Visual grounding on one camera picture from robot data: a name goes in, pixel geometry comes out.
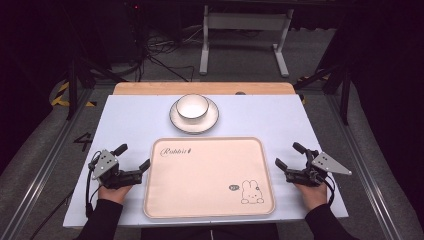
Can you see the white plate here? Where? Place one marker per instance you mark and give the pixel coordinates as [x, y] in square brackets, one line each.
[194, 116]

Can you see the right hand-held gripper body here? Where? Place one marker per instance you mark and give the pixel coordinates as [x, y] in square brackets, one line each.
[316, 170]

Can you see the black tripod stand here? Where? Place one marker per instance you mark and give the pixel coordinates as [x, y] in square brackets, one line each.
[335, 81]

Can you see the person's right hand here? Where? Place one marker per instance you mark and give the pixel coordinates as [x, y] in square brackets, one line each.
[312, 195]

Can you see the grey metal stand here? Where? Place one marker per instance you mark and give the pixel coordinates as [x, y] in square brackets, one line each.
[245, 36]

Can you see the pink rabbit print placemat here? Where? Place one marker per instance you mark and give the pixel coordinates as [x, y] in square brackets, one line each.
[209, 176]

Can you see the person's left hand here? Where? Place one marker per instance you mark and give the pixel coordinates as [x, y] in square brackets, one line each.
[114, 193]

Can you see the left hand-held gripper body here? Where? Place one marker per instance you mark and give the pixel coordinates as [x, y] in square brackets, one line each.
[108, 170]

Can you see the aluminium floor rail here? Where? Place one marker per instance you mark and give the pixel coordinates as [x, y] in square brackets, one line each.
[43, 166]
[363, 166]

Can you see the white bowl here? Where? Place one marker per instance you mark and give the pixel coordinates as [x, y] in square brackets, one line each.
[192, 108]

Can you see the white table mat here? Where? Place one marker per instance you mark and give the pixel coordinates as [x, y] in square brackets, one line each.
[133, 116]

